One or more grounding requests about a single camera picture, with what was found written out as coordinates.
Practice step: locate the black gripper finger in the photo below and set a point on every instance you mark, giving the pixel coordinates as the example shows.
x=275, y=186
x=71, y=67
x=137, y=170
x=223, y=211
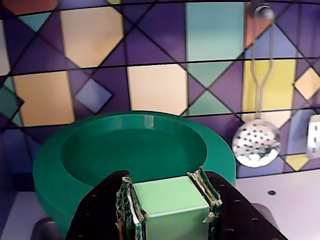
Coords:
x=240, y=215
x=100, y=212

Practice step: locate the light green cube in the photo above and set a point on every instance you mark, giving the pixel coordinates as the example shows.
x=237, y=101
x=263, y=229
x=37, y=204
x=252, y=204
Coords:
x=172, y=207

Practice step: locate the dark green round recipient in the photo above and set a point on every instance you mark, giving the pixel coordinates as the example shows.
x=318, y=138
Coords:
x=75, y=155

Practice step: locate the silver slotted skimmer spoon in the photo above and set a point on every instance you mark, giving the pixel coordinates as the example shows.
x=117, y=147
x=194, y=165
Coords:
x=255, y=145

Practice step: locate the white slotted utensil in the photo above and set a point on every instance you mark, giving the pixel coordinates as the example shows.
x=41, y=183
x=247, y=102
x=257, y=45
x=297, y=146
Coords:
x=314, y=140

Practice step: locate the grey wall hook knob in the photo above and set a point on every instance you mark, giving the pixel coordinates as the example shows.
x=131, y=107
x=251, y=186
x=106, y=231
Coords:
x=266, y=13

